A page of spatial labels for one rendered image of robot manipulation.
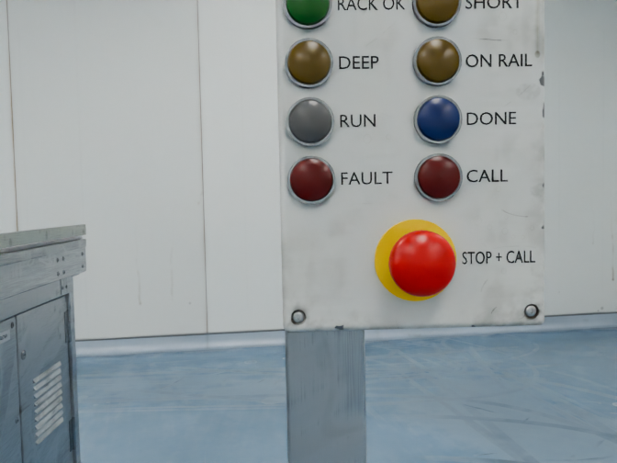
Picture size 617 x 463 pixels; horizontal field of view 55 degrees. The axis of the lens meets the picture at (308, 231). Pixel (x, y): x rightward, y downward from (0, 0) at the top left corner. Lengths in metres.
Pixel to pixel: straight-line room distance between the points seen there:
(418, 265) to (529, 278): 0.08
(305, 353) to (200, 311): 3.66
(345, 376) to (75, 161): 3.77
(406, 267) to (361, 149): 0.08
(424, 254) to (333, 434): 0.17
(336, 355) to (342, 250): 0.10
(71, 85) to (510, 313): 3.94
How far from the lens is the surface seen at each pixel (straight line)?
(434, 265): 0.36
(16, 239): 1.52
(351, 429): 0.47
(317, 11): 0.39
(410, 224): 0.38
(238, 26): 4.20
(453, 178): 0.38
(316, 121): 0.37
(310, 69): 0.38
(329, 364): 0.45
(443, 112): 0.38
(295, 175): 0.37
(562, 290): 4.78
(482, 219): 0.39
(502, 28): 0.41
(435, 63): 0.39
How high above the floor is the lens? 0.98
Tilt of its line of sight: 3 degrees down
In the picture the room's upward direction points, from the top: 1 degrees counter-clockwise
